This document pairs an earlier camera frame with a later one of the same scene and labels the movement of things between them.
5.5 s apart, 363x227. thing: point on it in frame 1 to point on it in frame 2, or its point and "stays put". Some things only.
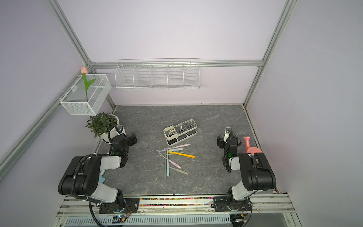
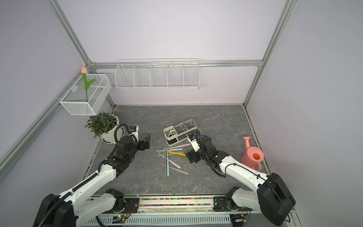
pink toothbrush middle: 173,162 stays put
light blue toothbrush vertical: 168,167 stays put
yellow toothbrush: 182,154 stays put
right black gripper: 220,142 to 192,153
